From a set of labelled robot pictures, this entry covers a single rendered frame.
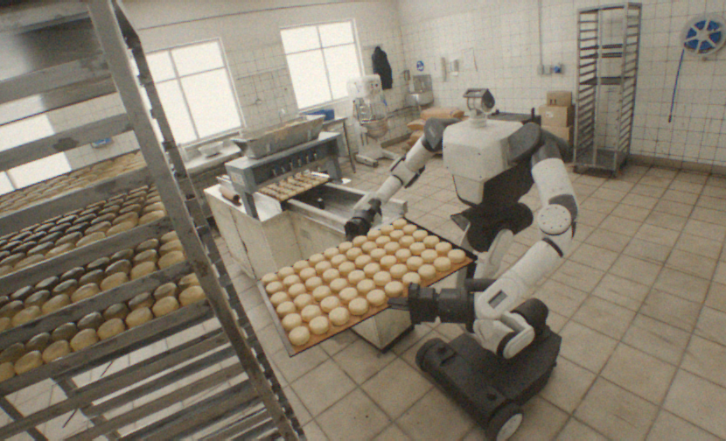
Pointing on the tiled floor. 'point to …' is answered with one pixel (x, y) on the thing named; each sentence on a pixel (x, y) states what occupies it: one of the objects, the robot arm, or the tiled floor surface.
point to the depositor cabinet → (258, 233)
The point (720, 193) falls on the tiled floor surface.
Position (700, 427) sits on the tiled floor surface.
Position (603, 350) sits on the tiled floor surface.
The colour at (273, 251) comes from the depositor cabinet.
